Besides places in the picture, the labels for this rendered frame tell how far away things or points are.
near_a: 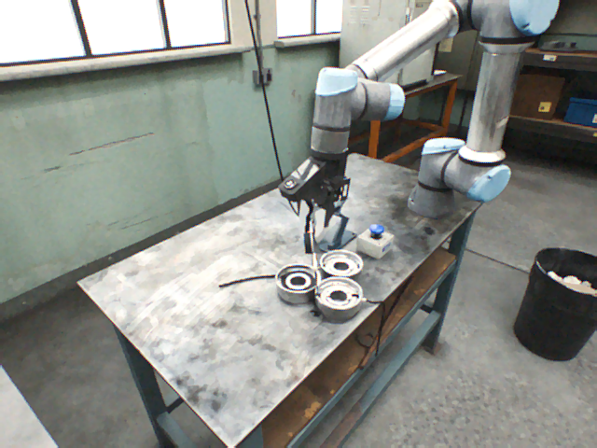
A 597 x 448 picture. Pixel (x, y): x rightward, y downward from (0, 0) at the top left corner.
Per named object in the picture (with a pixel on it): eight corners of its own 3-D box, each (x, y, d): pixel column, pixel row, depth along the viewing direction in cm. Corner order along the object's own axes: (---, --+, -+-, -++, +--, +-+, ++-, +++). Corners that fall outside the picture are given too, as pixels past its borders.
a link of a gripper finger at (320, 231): (340, 240, 86) (341, 203, 82) (324, 248, 82) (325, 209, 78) (329, 236, 88) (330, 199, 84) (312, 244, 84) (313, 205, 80)
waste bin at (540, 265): (578, 382, 157) (626, 309, 134) (496, 341, 176) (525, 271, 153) (590, 336, 179) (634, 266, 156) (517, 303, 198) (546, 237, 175)
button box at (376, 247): (378, 260, 98) (381, 245, 96) (356, 250, 102) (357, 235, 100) (394, 247, 103) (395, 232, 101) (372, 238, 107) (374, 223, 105)
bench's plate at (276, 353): (231, 455, 58) (230, 449, 57) (79, 287, 92) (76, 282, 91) (490, 197, 133) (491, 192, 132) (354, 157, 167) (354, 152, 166)
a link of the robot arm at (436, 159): (437, 170, 125) (445, 131, 118) (468, 185, 115) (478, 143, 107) (409, 176, 120) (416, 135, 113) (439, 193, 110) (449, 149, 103)
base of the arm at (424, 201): (420, 192, 132) (424, 167, 127) (462, 206, 124) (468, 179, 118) (399, 207, 123) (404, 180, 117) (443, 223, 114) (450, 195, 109)
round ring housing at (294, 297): (269, 299, 86) (268, 286, 83) (285, 273, 94) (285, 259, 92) (312, 311, 82) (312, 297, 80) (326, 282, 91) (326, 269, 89)
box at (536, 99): (559, 123, 329) (576, 78, 309) (501, 114, 354) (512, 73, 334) (564, 114, 356) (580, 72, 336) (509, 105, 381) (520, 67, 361)
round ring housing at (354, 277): (360, 263, 97) (361, 250, 95) (363, 289, 88) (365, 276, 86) (320, 261, 98) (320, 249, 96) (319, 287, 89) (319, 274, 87)
